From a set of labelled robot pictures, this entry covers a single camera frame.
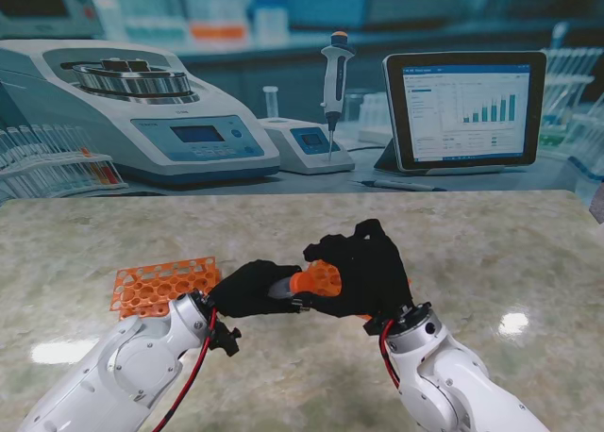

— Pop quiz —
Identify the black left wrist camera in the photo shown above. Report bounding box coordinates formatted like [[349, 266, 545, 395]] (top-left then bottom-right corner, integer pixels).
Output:
[[210, 321, 243, 357]]

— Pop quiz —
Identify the red black right arm cable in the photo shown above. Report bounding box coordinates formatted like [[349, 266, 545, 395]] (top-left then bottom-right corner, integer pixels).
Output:
[[379, 321, 407, 395]]

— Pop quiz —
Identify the clear plastic test tube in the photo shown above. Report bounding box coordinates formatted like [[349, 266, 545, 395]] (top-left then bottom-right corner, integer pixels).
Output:
[[267, 275, 294, 301]]

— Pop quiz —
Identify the orange test tube rack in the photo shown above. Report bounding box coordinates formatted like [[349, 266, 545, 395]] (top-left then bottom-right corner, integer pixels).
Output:
[[110, 256, 222, 321], [304, 259, 412, 321]]

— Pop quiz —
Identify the printed laboratory backdrop banner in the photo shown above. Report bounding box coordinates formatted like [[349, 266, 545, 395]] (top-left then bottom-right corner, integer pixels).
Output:
[[0, 0, 604, 224]]

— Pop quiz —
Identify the red black arm cable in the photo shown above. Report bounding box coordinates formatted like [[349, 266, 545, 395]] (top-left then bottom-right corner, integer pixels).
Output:
[[379, 321, 407, 395], [153, 308, 219, 432]]

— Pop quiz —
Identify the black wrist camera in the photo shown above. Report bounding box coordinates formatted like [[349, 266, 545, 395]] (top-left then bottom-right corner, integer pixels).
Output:
[[210, 321, 243, 357], [362, 316, 397, 337]]

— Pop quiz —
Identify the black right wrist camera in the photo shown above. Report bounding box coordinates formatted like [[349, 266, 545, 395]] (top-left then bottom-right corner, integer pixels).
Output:
[[362, 316, 397, 337]]

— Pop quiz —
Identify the orange tube cap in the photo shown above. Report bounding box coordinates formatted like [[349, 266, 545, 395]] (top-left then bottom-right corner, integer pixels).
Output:
[[289, 271, 316, 295]]

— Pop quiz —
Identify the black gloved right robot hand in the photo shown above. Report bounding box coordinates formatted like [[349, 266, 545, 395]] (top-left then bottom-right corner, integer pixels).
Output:
[[301, 218, 414, 320]]

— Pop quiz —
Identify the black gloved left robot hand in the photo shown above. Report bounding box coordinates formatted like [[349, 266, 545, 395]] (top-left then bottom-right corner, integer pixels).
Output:
[[207, 259, 310, 319]]

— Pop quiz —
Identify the red black left arm cable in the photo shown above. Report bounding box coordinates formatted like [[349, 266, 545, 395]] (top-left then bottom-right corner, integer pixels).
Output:
[[153, 308, 219, 432]]

